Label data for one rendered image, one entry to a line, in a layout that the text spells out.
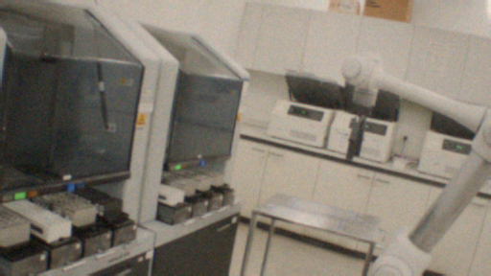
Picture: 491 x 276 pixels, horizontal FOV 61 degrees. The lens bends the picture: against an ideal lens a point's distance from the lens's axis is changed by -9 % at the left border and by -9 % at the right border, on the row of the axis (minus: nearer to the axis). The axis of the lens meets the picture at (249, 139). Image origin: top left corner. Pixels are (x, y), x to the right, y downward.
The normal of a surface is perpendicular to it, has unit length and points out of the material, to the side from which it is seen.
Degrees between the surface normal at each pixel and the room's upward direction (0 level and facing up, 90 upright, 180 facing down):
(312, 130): 90
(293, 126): 90
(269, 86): 90
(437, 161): 90
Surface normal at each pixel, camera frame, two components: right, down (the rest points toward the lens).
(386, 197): -0.41, 0.05
